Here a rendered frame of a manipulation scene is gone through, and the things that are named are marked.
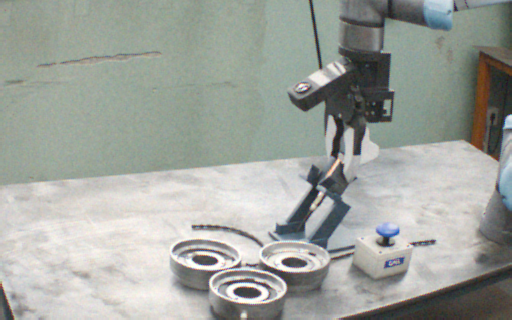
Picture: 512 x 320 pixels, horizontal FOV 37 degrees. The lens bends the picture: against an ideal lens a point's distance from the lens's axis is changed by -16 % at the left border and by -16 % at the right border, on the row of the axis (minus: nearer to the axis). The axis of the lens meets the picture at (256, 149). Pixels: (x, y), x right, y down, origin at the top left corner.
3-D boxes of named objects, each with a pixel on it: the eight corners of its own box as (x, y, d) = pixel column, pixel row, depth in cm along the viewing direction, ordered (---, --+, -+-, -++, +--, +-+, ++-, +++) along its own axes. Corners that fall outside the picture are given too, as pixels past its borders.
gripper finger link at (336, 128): (358, 169, 143) (369, 119, 138) (328, 173, 140) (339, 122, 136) (348, 160, 145) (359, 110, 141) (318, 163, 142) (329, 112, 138)
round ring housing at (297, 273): (296, 301, 120) (300, 278, 119) (242, 277, 126) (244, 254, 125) (340, 278, 128) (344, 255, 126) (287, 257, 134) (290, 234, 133)
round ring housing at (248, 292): (212, 288, 122) (213, 264, 121) (285, 295, 122) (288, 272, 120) (204, 321, 112) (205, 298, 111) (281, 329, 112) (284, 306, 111)
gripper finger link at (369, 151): (382, 182, 136) (383, 124, 135) (352, 187, 134) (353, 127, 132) (372, 178, 139) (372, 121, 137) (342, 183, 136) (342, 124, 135)
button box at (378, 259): (374, 280, 127) (379, 253, 126) (351, 262, 133) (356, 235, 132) (413, 270, 131) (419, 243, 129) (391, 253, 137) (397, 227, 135)
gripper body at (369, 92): (392, 126, 135) (398, 54, 131) (349, 130, 131) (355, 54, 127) (366, 111, 142) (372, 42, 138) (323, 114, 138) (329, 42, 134)
